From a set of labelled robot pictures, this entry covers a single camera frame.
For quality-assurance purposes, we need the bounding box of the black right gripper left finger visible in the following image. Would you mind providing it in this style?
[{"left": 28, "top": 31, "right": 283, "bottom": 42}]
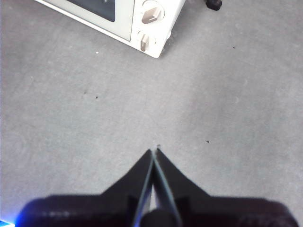
[{"left": 15, "top": 148, "right": 154, "bottom": 227}]

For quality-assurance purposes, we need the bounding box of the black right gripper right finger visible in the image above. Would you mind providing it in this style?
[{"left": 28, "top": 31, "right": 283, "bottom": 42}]
[{"left": 153, "top": 148, "right": 299, "bottom": 227}]

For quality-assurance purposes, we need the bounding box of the beige oven knob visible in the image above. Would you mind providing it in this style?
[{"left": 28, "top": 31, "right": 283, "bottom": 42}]
[
  {"left": 137, "top": 30, "right": 157, "bottom": 52},
  {"left": 141, "top": 0, "right": 166, "bottom": 25}
]

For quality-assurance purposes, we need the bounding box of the white Toshiba toaster oven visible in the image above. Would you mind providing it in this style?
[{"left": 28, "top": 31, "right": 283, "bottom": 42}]
[{"left": 35, "top": 0, "right": 187, "bottom": 59}]

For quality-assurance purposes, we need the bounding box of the black oven power cord plug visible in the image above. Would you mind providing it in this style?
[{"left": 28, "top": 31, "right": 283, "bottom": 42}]
[{"left": 205, "top": 0, "right": 223, "bottom": 11}]

